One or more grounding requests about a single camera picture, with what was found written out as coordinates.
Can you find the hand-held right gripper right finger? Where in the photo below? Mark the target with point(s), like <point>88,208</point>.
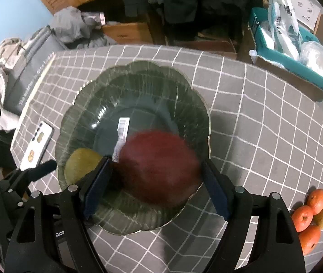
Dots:
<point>216,189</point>

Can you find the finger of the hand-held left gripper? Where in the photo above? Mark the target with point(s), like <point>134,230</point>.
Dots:
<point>40,169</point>

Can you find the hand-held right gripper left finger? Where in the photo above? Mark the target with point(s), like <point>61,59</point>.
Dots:
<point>98,186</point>

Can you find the yellow-green pear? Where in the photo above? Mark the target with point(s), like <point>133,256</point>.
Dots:
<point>80,165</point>

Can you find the dark red apple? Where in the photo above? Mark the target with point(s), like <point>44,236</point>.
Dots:
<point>158,170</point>

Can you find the orange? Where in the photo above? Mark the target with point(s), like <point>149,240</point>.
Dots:
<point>309,240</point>
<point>316,201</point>
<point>302,219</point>

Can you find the green glass plate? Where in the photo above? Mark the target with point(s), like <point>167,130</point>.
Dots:
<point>150,96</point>

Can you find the white smartphone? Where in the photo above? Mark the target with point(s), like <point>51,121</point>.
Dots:
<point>37,145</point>

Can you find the grey fabric storage box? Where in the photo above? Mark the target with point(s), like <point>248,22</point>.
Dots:
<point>27,74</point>

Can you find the grey checkered tablecloth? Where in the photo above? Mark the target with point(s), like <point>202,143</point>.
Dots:
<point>263,119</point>

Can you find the large cardboard box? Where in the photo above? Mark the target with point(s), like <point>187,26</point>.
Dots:
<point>292,79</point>

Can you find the small cardboard box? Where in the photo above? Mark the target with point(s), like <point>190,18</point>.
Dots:
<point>207,47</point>

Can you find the grey jacket pile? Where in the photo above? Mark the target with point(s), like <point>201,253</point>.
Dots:
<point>70,25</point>

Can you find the teal plastic basket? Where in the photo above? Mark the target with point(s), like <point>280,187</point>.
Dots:
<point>300,68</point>

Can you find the pink white cloth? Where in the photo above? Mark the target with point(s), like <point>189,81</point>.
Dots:
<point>102,19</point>

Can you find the clear plastic bag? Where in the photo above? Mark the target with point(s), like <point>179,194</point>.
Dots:
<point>319,59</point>

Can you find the white printed plastic bag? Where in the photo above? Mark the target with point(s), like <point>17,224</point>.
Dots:
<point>283,20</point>

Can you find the white patterned drawer box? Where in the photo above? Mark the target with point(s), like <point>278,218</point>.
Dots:
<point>306,5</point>

